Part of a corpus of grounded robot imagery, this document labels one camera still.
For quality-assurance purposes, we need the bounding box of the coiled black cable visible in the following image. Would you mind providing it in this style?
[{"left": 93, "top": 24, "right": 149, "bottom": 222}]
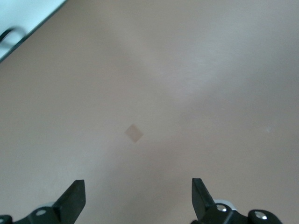
[{"left": 0, "top": 27, "right": 27, "bottom": 46}]

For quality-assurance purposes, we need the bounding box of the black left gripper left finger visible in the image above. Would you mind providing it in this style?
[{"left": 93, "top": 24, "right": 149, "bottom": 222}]
[{"left": 14, "top": 179, "right": 86, "bottom": 224}]

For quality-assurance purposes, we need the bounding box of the brown tape square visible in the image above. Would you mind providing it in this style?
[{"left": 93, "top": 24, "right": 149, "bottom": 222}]
[{"left": 124, "top": 124, "right": 144, "bottom": 144}]

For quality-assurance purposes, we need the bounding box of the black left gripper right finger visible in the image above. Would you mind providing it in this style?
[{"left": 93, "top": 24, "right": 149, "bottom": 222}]
[{"left": 191, "top": 178, "right": 248, "bottom": 224}]

